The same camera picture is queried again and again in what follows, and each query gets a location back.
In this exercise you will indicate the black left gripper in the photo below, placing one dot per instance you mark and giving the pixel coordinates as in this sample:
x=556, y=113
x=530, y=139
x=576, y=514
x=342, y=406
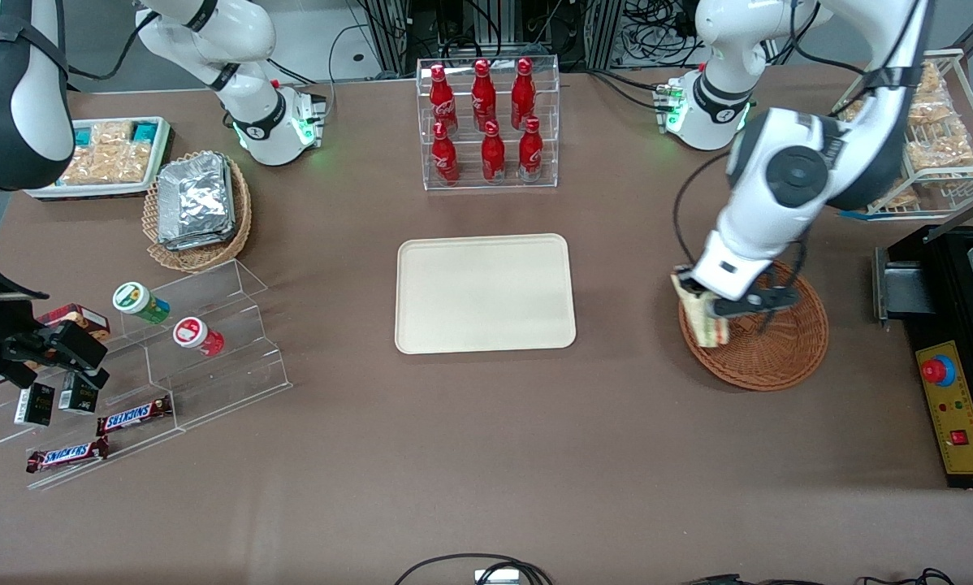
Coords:
x=691, y=285

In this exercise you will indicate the triangular sandwich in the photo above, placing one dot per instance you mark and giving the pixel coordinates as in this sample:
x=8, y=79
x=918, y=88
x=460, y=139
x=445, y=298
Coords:
x=702, y=321

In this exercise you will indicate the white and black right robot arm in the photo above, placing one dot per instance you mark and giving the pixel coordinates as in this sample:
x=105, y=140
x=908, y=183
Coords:
x=15, y=106

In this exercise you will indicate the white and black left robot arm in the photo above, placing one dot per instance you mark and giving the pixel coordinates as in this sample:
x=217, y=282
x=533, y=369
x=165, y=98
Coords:
x=787, y=175

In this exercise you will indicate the round brown wicker basket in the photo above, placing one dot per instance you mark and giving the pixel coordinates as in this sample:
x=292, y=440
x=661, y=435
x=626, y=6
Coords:
x=779, y=357

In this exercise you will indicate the oval tan wicker basket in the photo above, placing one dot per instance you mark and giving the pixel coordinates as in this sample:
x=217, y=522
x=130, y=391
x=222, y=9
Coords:
x=194, y=258

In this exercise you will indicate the white snack tray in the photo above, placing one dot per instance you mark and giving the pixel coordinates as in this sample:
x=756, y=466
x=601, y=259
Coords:
x=88, y=191

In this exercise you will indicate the cream rectangular tray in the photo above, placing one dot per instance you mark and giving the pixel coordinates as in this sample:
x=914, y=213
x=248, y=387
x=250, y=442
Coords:
x=485, y=294

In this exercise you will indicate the small black box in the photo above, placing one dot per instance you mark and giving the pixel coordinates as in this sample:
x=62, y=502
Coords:
x=35, y=404
x=78, y=396

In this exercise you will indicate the Snickers chocolate bar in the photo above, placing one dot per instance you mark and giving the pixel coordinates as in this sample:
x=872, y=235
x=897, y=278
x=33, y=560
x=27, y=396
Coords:
x=133, y=415
x=66, y=455

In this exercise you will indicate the green bottle white cap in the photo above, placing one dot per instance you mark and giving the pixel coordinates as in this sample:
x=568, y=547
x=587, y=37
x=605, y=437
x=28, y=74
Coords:
x=140, y=302

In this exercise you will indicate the red bottle white cap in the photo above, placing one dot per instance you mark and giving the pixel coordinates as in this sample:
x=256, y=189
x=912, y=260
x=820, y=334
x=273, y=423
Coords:
x=198, y=335

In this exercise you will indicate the clear acrylic stepped stand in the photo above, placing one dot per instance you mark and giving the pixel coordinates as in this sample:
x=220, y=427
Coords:
x=227, y=374

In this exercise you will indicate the clear bagged pastry pack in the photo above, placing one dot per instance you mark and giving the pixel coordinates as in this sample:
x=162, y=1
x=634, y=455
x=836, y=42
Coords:
x=937, y=110
x=899, y=195
x=941, y=149
x=933, y=79

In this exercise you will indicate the clear cracker pack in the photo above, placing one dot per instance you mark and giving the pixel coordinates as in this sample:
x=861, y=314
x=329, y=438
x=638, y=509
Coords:
x=88, y=166
x=135, y=160
x=113, y=132

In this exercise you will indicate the red emergency stop button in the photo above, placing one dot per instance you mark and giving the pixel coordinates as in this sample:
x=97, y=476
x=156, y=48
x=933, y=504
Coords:
x=937, y=370

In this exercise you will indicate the silver foil pack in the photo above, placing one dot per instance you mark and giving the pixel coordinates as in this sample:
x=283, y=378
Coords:
x=196, y=199

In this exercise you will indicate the teal snack pack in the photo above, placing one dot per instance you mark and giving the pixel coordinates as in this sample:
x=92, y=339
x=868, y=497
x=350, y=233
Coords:
x=144, y=131
x=86, y=135

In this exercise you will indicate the red cola bottle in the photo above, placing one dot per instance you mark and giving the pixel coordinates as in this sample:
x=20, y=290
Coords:
x=523, y=89
x=493, y=153
x=530, y=149
x=442, y=96
x=444, y=153
x=483, y=91

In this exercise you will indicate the black machine yellow control panel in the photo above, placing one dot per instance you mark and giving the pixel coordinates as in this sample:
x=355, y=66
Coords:
x=953, y=414

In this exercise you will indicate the clear acrylic bottle rack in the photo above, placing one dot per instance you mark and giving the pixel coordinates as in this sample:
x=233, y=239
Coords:
x=488, y=183

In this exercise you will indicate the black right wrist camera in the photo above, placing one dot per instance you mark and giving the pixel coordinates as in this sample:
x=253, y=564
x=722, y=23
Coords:
x=72, y=343

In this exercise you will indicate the aluminium frame post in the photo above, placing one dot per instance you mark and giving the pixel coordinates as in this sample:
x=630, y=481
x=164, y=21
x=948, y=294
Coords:
x=389, y=36
x=596, y=32

